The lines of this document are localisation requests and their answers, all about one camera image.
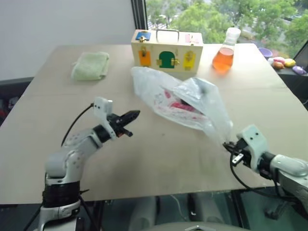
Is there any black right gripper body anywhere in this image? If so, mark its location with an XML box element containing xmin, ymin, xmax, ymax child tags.
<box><xmin>230</xmin><ymin>139</ymin><xmax>253</xmax><ymax>167</ymax></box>

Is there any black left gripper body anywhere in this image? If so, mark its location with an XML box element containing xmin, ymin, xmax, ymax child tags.
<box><xmin>107</xmin><ymin>114</ymin><xmax>133</xmax><ymax>139</ymax></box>

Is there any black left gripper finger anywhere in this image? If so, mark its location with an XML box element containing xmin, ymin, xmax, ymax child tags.
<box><xmin>121</xmin><ymin>115</ymin><xmax>140</xmax><ymax>127</ymax></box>
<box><xmin>120</xmin><ymin>110</ymin><xmax>141</xmax><ymax>121</ymax></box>

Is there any translucent white plastic bag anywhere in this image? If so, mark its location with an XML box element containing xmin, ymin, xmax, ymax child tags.
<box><xmin>130</xmin><ymin>66</ymin><xmax>234</xmax><ymax>146</ymax></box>

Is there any folded green towel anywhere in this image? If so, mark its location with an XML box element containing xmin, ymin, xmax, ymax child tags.
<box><xmin>70</xmin><ymin>51</ymin><xmax>110</xmax><ymax>81</ymax></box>

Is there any grey rounded shape under table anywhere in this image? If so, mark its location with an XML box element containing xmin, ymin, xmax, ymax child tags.
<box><xmin>128</xmin><ymin>196</ymin><xmax>157</xmax><ymax>231</ymax></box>
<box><xmin>192</xmin><ymin>192</ymin><xmax>226</xmax><ymax>225</ymax></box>

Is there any grey rounded robot body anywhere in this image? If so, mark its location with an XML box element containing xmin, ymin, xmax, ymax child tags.
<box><xmin>153</xmin><ymin>221</ymin><xmax>252</xmax><ymax>231</ymax></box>

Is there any glass flask with orange liquid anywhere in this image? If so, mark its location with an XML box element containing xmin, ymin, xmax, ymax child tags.
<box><xmin>212</xmin><ymin>26</ymin><xmax>242</xmax><ymax>75</ymax></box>

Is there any purple plastic bowl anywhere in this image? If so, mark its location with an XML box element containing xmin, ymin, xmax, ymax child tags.
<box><xmin>258</xmin><ymin>47</ymin><xmax>273</xmax><ymax>59</ymax></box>

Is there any purple toy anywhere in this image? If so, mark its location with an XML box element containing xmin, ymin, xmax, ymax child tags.
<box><xmin>292</xmin><ymin>65</ymin><xmax>308</xmax><ymax>76</ymax></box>

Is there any dark furniture beside table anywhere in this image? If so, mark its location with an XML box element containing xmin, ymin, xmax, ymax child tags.
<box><xmin>0</xmin><ymin>76</ymin><xmax>35</xmax><ymax>127</ymax></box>

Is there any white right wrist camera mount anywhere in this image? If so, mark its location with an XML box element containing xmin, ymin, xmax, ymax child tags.
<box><xmin>236</xmin><ymin>124</ymin><xmax>269</xmax><ymax>174</ymax></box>

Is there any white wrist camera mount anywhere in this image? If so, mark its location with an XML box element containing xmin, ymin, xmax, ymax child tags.
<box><xmin>93</xmin><ymin>96</ymin><xmax>116</xmax><ymax>141</ymax></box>
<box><xmin>236</xmin><ymin>124</ymin><xmax>269</xmax><ymax>174</ymax></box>

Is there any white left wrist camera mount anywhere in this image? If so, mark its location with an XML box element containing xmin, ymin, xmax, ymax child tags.
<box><xmin>93</xmin><ymin>96</ymin><xmax>116</xmax><ymax>141</ymax></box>

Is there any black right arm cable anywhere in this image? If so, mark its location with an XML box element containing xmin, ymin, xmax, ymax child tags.
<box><xmin>229</xmin><ymin>154</ymin><xmax>298</xmax><ymax>199</ymax></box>

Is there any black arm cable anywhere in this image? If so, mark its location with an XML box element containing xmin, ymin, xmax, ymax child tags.
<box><xmin>61</xmin><ymin>103</ymin><xmax>96</xmax><ymax>146</ymax></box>
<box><xmin>229</xmin><ymin>154</ymin><xmax>298</xmax><ymax>199</ymax></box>

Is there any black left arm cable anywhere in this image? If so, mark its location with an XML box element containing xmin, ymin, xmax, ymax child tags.
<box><xmin>61</xmin><ymin>103</ymin><xmax>96</xmax><ymax>146</ymax></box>

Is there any wooden lock box with handle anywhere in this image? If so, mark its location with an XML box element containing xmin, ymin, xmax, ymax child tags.
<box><xmin>130</xmin><ymin>29</ymin><xmax>204</xmax><ymax>81</ymax></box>

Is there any thin white cable under table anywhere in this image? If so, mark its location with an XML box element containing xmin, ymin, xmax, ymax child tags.
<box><xmin>170</xmin><ymin>194</ymin><xmax>181</xmax><ymax>213</ymax></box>

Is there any black window frame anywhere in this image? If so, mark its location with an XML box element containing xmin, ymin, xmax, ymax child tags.
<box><xmin>130</xmin><ymin>0</ymin><xmax>149</xmax><ymax>31</ymax></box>

